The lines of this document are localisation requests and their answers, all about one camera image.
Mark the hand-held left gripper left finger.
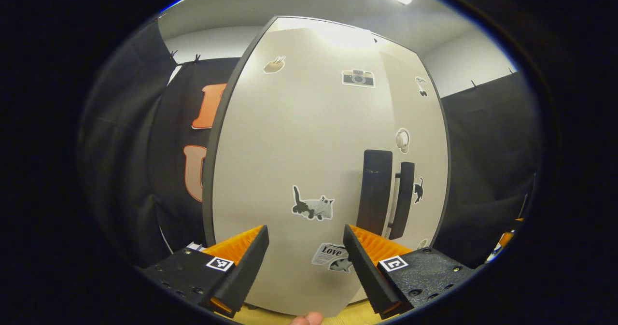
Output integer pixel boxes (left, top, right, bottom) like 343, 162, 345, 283
141, 225, 270, 319

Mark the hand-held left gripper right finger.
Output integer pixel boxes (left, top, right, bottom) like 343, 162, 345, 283
343, 224, 477, 320

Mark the white cabinet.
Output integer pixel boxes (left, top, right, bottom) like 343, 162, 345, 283
201, 15, 453, 318

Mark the white door with camera sticker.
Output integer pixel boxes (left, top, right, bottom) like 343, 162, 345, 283
211, 17, 397, 318

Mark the white door with headphones sticker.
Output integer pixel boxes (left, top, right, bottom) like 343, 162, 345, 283
371, 33, 452, 251

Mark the black door handle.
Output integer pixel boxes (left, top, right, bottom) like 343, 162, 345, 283
388, 161, 416, 240
356, 149, 393, 238

